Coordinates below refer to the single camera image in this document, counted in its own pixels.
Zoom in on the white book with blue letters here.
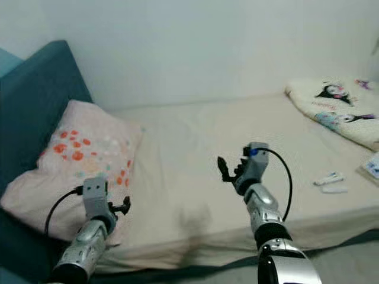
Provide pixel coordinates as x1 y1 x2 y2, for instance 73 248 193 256
358 151 379 181

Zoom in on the cream sheeted bed mattress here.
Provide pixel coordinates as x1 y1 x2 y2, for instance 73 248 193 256
59 89 379 274

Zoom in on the white tube with blue label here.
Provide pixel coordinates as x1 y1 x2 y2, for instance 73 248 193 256
314 172 345 186

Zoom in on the small plain white tube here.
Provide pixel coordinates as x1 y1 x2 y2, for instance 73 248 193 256
320 185 349 195

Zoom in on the cream cartoon print quilt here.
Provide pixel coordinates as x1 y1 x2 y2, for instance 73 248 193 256
284 77 379 152

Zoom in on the teal upholstered headboard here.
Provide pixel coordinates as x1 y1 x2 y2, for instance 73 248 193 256
0 40 95 284

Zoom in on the light blue cushion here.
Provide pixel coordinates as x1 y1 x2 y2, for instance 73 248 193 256
0 49 24 78

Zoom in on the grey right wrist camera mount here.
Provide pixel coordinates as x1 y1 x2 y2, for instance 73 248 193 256
242 142 270 181

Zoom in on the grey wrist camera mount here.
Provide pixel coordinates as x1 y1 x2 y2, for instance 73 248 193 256
242 142 270 181
82 176 110 221

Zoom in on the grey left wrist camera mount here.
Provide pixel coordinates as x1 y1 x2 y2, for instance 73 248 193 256
82 176 110 221

